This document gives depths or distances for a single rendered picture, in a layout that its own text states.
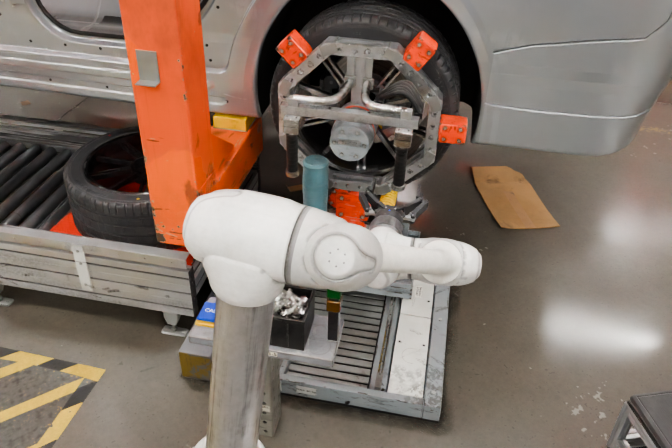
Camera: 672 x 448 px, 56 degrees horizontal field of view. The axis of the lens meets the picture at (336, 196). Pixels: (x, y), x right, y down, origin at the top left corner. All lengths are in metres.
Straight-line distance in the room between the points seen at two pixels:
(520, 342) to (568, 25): 1.21
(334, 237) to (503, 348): 1.71
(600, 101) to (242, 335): 1.53
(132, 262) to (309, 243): 1.51
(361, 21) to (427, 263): 0.98
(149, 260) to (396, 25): 1.17
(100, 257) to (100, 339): 0.35
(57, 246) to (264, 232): 1.61
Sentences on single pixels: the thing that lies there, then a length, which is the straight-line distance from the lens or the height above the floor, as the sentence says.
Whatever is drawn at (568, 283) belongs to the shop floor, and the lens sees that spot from 2.96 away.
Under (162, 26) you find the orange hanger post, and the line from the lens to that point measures 1.77.
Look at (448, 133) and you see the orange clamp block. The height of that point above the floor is 0.85.
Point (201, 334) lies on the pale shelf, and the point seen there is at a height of 0.45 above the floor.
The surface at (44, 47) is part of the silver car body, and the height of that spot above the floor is 0.92.
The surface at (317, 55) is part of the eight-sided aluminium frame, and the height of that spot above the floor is 1.07.
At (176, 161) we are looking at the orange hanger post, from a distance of 1.94.
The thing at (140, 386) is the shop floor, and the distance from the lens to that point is 2.43.
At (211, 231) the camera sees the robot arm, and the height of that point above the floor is 1.21.
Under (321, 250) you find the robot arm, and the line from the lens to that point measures 0.93.
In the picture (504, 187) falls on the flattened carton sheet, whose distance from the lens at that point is 3.49.
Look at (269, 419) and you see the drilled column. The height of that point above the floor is 0.09.
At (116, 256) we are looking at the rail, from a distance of 2.41.
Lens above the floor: 1.81
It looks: 34 degrees down
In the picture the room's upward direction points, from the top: 2 degrees clockwise
